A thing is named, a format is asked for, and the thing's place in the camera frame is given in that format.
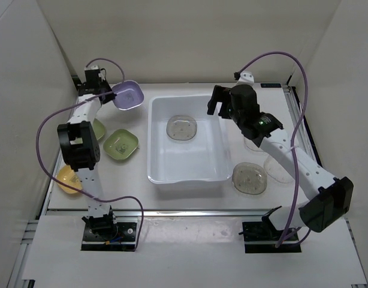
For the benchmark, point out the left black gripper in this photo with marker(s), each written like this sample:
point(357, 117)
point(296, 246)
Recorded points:
point(111, 96)

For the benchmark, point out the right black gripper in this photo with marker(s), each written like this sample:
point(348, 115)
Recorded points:
point(220, 95)

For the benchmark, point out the purple square plate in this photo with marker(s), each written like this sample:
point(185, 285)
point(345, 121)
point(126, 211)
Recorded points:
point(128, 95)

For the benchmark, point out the green plate with panda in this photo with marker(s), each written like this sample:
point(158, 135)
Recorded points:
point(120, 145)

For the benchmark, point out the clear plate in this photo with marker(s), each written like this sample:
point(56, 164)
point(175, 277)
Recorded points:
point(252, 147)
point(249, 178)
point(181, 128)
point(276, 171)

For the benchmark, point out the yellow square plate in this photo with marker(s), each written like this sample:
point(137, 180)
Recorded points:
point(67, 176)

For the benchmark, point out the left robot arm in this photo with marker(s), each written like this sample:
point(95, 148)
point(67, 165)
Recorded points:
point(80, 150)

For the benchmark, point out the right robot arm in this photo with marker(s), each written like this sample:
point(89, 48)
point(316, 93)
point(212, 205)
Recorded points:
point(328, 197)

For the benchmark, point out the white plastic bin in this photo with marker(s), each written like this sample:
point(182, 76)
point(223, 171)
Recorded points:
point(203, 161)

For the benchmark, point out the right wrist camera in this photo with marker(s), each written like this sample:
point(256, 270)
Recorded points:
point(244, 78)

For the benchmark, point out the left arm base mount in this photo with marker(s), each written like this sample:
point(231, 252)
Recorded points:
point(103, 236)

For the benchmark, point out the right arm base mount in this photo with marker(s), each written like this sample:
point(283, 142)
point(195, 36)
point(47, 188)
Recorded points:
point(260, 237)

